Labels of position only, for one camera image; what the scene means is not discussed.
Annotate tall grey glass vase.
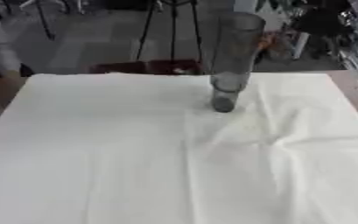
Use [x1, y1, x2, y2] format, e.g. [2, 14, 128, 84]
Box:
[207, 11, 268, 114]

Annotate dark red chair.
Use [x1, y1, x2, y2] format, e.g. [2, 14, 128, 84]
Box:
[88, 59, 208, 76]

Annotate black tripod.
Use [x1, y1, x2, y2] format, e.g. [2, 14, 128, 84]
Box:
[134, 0, 207, 64]
[18, 0, 87, 42]

